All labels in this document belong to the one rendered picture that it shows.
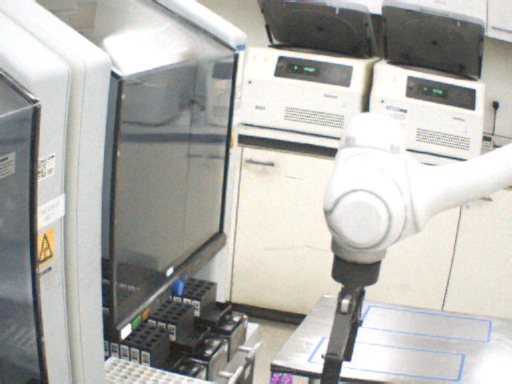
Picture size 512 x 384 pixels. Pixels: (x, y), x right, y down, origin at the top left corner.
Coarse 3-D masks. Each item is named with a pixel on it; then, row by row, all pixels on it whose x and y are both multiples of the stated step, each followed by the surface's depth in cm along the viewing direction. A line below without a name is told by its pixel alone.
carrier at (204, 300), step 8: (208, 288) 182; (216, 288) 185; (192, 296) 176; (200, 296) 177; (208, 296) 180; (216, 296) 186; (200, 304) 175; (208, 304) 181; (200, 312) 176; (208, 312) 182
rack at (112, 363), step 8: (112, 360) 142; (120, 360) 143; (112, 368) 140; (120, 368) 141; (128, 368) 140; (136, 368) 140; (144, 368) 142; (152, 368) 141; (112, 376) 136; (120, 376) 137; (128, 376) 137; (136, 376) 138; (144, 376) 138; (152, 376) 139; (160, 376) 139; (168, 376) 140; (176, 376) 140; (184, 376) 140
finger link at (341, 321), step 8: (352, 304) 116; (336, 312) 116; (352, 312) 117; (336, 320) 116; (344, 320) 116; (336, 328) 116; (344, 328) 116; (336, 336) 116; (344, 336) 115; (328, 344) 115; (336, 344) 115; (328, 352) 115; (336, 352) 115; (336, 360) 115
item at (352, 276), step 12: (336, 264) 120; (348, 264) 118; (360, 264) 118; (372, 264) 118; (336, 276) 120; (348, 276) 118; (360, 276) 118; (372, 276) 119; (348, 288) 119; (360, 288) 123
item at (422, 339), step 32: (320, 320) 183; (384, 320) 185; (416, 320) 185; (448, 320) 185; (480, 320) 185; (288, 352) 165; (320, 352) 166; (384, 352) 167; (416, 352) 166; (448, 352) 166; (480, 352) 166
